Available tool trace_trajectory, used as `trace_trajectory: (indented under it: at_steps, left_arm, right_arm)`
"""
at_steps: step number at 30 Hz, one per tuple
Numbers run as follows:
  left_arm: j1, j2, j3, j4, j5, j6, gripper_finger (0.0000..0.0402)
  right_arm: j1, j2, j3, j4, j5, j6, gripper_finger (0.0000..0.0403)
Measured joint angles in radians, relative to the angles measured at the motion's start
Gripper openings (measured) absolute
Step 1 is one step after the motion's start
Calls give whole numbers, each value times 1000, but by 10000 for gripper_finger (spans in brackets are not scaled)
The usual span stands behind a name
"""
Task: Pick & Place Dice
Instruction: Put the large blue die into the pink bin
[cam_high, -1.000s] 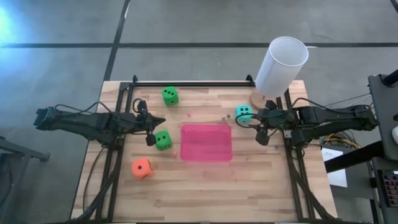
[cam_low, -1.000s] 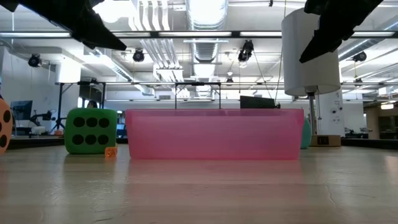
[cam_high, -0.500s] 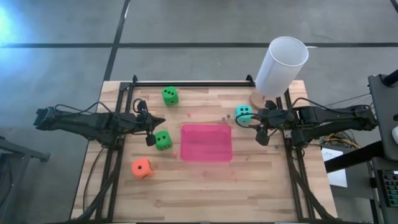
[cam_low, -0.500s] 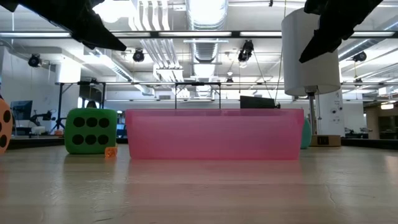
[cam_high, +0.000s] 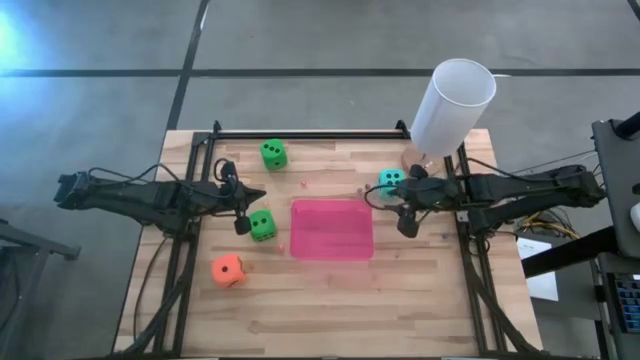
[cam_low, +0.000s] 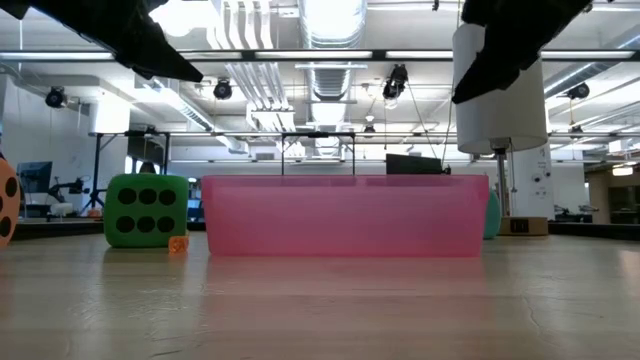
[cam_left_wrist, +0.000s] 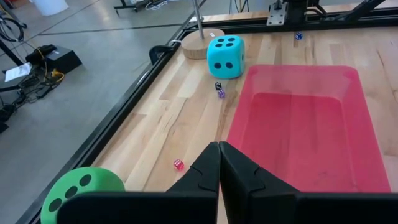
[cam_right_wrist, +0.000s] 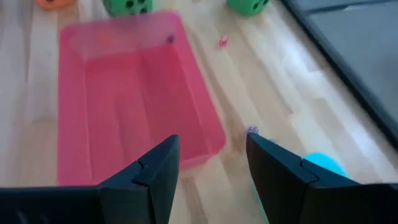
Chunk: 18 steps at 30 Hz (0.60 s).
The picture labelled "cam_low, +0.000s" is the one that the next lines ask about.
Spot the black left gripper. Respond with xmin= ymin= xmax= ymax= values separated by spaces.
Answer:
xmin=28 ymin=0 xmax=204 ymax=83

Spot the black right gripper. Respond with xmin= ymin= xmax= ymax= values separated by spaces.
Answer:
xmin=452 ymin=0 xmax=594 ymax=105

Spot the large teal foam die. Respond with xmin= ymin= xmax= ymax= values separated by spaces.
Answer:
xmin=482 ymin=188 xmax=502 ymax=240

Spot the large green foam die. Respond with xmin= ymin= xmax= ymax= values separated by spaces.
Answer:
xmin=103 ymin=173 xmax=190 ymax=250

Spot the large orange foam die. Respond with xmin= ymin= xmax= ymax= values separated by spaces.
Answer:
xmin=0 ymin=157 xmax=22 ymax=249

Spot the pink translucent plastic bin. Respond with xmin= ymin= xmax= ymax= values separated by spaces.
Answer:
xmin=200 ymin=174 xmax=490 ymax=259

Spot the white plastic cup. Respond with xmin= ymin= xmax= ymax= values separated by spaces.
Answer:
xmin=452 ymin=22 xmax=550 ymax=237

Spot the black monitor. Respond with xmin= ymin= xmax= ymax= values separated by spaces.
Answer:
xmin=385 ymin=153 xmax=446 ymax=176

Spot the blue screen monitor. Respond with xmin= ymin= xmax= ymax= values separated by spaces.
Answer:
xmin=17 ymin=161 xmax=54 ymax=195

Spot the overhead frame bar with lights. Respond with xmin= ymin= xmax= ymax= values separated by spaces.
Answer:
xmin=0 ymin=48 xmax=640 ymax=62

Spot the black aluminium table frame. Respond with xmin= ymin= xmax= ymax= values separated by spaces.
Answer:
xmin=10 ymin=218 xmax=640 ymax=242

